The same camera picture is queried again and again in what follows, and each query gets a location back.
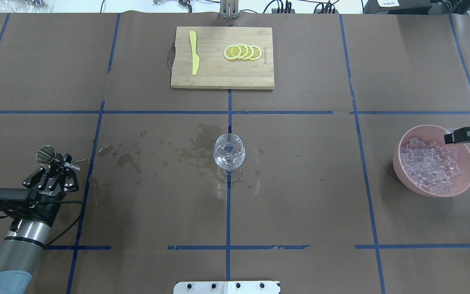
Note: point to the pile of clear ice cubes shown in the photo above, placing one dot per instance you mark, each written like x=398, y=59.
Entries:
x=430, y=166

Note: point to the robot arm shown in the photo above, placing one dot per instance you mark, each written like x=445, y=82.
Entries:
x=22, y=246

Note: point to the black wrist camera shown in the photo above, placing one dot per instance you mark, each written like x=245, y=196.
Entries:
x=18, y=196

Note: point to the clear wine glass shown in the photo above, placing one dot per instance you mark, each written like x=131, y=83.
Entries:
x=229, y=155

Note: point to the steel jigger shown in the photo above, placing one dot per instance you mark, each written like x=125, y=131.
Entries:
x=47, y=155

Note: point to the yellow plastic knife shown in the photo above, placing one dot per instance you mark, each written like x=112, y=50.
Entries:
x=194, y=55

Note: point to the bamboo cutting board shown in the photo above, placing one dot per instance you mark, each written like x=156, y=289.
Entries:
x=216, y=72

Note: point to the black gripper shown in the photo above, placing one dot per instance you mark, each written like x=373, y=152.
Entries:
x=44, y=189

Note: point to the aluminium frame post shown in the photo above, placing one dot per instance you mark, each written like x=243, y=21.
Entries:
x=229, y=9

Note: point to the lemon slice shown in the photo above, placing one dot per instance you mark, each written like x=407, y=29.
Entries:
x=249, y=52
x=243, y=51
x=232, y=52
x=256, y=52

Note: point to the pink bowl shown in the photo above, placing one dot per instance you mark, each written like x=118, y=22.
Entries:
x=430, y=133

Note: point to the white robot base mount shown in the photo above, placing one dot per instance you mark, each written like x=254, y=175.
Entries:
x=227, y=287

